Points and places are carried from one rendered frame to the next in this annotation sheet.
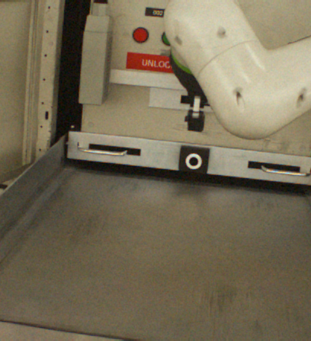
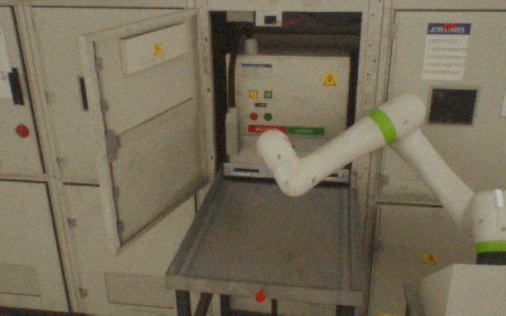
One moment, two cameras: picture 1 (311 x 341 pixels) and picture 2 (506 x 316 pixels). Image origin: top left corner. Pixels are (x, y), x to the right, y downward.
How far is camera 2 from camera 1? 0.88 m
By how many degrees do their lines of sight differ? 10
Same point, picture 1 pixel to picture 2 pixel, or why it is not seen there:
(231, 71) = (283, 173)
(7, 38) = (188, 127)
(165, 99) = not seen: hidden behind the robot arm
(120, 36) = (244, 117)
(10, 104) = (193, 156)
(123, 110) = (248, 151)
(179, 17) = (261, 149)
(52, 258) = (219, 242)
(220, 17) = (278, 149)
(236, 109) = (286, 188)
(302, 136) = not seen: hidden behind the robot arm
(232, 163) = not seen: hidden behind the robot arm
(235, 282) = (295, 249)
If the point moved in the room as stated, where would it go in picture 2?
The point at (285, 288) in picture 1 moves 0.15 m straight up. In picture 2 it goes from (316, 251) to (318, 212)
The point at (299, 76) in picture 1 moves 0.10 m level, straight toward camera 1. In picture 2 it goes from (311, 172) to (306, 186)
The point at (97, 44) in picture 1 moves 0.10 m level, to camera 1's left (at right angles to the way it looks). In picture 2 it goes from (232, 128) to (207, 128)
